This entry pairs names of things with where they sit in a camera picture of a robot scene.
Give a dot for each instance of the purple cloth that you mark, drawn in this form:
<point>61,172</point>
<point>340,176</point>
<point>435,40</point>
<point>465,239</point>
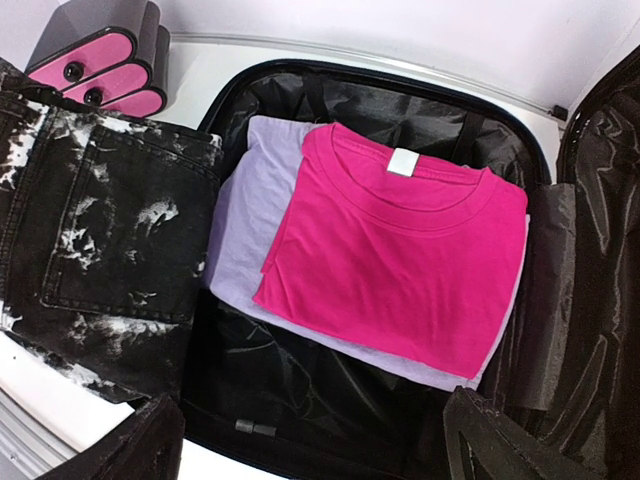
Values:
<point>249,212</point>

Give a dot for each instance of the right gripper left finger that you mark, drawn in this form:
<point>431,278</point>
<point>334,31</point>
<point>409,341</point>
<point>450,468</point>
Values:
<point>146,445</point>

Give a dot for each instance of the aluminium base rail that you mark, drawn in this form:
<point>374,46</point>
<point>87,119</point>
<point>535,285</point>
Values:
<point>28,448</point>

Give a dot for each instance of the black white patterned garment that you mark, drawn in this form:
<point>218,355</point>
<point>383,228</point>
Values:
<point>105,222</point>

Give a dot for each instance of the black ribbed hard-shell suitcase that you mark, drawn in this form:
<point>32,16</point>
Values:
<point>566,369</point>

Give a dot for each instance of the magenta t-shirt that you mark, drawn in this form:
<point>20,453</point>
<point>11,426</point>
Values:
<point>409,255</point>

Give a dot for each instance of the black pink three-drawer organizer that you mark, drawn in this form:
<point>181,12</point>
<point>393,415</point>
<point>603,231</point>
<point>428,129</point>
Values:
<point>108,54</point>

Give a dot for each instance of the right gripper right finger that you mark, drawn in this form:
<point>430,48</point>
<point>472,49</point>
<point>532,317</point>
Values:
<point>483,443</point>

